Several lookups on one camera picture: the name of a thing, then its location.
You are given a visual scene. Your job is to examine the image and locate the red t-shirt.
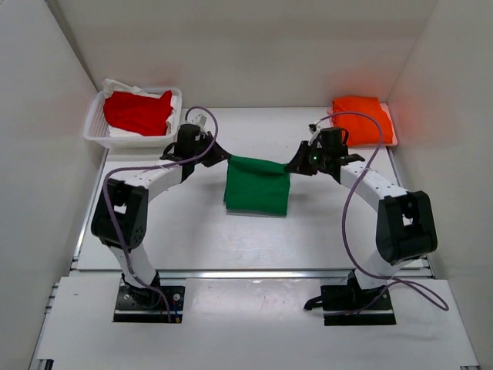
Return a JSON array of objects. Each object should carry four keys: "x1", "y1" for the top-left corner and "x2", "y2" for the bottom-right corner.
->
[{"x1": 103, "y1": 90, "x2": 173, "y2": 136}]

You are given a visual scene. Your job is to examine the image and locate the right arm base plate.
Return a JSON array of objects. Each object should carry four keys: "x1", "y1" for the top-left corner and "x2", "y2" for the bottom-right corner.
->
[{"x1": 304, "y1": 285, "x2": 397, "y2": 326}]

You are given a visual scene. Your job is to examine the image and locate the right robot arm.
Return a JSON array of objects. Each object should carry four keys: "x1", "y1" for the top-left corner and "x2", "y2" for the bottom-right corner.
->
[{"x1": 284, "y1": 124, "x2": 438, "y2": 315}]

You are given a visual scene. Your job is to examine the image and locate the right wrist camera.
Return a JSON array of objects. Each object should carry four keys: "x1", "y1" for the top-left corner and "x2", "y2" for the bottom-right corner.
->
[{"x1": 308, "y1": 120, "x2": 322, "y2": 146}]

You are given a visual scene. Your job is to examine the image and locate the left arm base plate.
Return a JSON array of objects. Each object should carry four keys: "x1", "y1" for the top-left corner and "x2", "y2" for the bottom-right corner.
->
[{"x1": 112, "y1": 280, "x2": 186, "y2": 324}]

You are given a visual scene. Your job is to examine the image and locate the aluminium rail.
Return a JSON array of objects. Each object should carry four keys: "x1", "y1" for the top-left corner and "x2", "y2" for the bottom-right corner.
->
[{"x1": 69, "y1": 267, "x2": 433, "y2": 279}]

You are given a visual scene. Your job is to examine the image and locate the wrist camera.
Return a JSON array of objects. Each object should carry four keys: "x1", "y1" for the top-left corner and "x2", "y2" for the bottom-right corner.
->
[
  {"x1": 188, "y1": 113, "x2": 206, "y2": 130},
  {"x1": 308, "y1": 120, "x2": 322, "y2": 146}
]

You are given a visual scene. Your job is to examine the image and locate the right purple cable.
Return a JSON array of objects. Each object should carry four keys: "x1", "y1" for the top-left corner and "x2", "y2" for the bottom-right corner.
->
[{"x1": 323, "y1": 111, "x2": 450, "y2": 317}]

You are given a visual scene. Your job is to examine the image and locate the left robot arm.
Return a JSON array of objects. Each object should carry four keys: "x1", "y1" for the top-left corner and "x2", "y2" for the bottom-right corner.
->
[{"x1": 91, "y1": 123, "x2": 231, "y2": 311}]

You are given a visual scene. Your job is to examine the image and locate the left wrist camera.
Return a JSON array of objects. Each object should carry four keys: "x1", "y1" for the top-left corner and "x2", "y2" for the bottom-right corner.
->
[{"x1": 188, "y1": 113, "x2": 206, "y2": 130}]

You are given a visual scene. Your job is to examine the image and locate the green t-shirt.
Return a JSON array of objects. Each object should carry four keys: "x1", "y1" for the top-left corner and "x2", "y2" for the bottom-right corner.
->
[{"x1": 223, "y1": 156, "x2": 290, "y2": 217}]

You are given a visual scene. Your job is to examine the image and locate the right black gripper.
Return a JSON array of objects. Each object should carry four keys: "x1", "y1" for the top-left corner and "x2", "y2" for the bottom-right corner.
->
[{"x1": 285, "y1": 142, "x2": 330, "y2": 177}]

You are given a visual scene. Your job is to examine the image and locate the white plastic basket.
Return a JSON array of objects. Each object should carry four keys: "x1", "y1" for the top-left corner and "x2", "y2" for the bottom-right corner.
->
[{"x1": 83, "y1": 86, "x2": 183, "y2": 149}]

